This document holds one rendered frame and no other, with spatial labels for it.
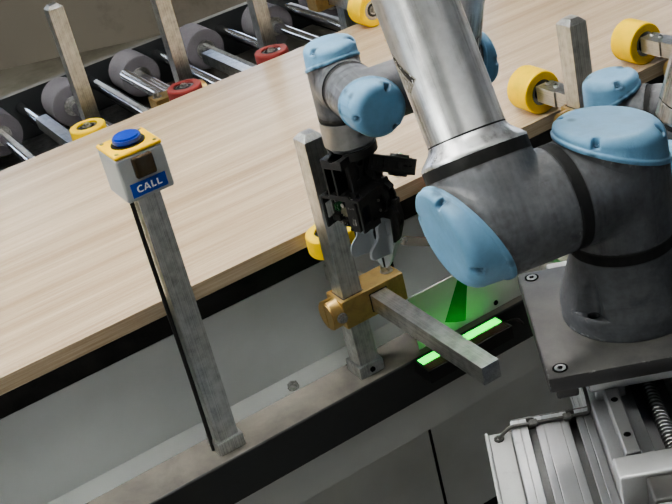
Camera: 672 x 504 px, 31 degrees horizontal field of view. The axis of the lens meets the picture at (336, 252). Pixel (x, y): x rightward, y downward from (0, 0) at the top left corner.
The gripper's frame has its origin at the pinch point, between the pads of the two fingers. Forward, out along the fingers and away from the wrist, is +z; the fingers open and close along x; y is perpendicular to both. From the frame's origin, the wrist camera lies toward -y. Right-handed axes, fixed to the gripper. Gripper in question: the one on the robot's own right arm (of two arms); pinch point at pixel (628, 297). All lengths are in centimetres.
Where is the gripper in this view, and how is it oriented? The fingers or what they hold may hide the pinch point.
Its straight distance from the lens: 179.6
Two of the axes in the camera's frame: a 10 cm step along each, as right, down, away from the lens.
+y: 5.1, 3.0, -8.1
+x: 8.3, -4.2, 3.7
